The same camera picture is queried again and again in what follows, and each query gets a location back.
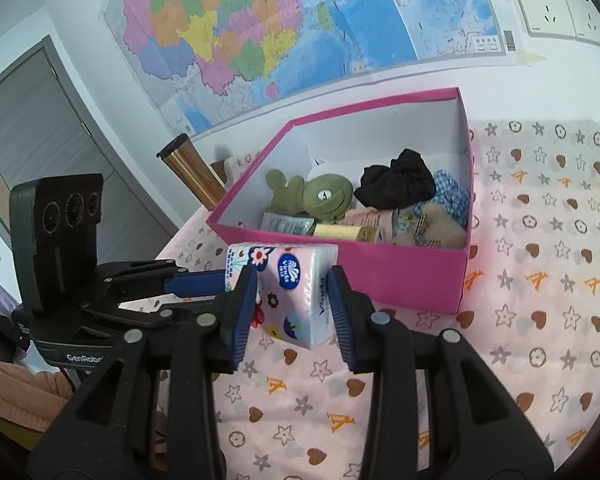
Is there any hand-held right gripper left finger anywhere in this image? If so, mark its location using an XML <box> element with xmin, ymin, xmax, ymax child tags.
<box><xmin>26</xmin><ymin>264</ymin><xmax>259</xmax><ymax>480</ymax></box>

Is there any pink cardboard box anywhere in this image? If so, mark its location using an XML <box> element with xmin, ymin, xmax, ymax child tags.
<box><xmin>206</xmin><ymin>87</ymin><xmax>478</xmax><ymax>316</ymax></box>

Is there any person's left forearm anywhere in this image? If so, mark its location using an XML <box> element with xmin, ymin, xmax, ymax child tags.
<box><xmin>0</xmin><ymin>357</ymin><xmax>76</xmax><ymax>433</ymax></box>

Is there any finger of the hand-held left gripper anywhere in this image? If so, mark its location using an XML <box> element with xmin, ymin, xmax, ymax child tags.
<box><xmin>94</xmin><ymin>259</ymin><xmax>231</xmax><ymax>301</ymax></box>
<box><xmin>80</xmin><ymin>294</ymin><xmax>223</xmax><ymax>332</ymax></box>

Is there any gold metal tumbler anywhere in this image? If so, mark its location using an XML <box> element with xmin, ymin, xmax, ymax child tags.
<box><xmin>156</xmin><ymin>133</ymin><xmax>227</xmax><ymax>212</ymax></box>

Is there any pink patterned tablecloth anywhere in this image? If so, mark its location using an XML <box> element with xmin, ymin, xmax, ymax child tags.
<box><xmin>152</xmin><ymin>120</ymin><xmax>600</xmax><ymax>480</ymax></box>

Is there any green frog plush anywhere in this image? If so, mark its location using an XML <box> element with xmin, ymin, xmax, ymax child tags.
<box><xmin>265</xmin><ymin>169</ymin><xmax>355</xmax><ymax>223</ymax></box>

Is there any grey door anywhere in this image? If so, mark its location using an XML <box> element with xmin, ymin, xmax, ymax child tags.
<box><xmin>0</xmin><ymin>35</ymin><xmax>181</xmax><ymax>261</ymax></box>

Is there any pink cosmetic tube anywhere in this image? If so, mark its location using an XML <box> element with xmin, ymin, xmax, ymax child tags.
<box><xmin>344</xmin><ymin>207</ymin><xmax>400</xmax><ymax>242</ymax></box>

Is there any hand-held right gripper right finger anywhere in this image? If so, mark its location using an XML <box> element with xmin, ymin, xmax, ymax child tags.
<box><xmin>327</xmin><ymin>265</ymin><xmax>556</xmax><ymax>480</ymax></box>

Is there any floral print tissue pack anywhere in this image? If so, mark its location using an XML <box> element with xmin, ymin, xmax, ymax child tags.
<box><xmin>225</xmin><ymin>242</ymin><xmax>340</xmax><ymax>351</ymax></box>

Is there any colourful wall map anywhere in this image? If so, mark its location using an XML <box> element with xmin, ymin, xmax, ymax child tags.
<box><xmin>102</xmin><ymin>0</ymin><xmax>520</xmax><ymax>140</ymax></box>

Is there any gold tube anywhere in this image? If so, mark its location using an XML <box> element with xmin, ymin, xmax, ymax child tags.
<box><xmin>312</xmin><ymin>223</ymin><xmax>381</xmax><ymax>242</ymax></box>

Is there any blue gingham scrunchie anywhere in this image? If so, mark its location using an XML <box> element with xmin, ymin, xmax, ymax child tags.
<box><xmin>412</xmin><ymin>169</ymin><xmax>471</xmax><ymax>228</ymax></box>

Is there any black scrunchie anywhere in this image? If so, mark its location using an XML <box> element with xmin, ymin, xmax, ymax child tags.
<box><xmin>354</xmin><ymin>149</ymin><xmax>437</xmax><ymax>209</ymax></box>

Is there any beige teddy plush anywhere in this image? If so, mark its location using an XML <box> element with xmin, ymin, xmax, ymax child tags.
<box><xmin>394</xmin><ymin>203</ymin><xmax>468</xmax><ymax>250</ymax></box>

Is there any grey printed wipes packet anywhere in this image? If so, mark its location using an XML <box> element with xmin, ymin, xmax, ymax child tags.
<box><xmin>260</xmin><ymin>211</ymin><xmax>317</xmax><ymax>235</ymax></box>

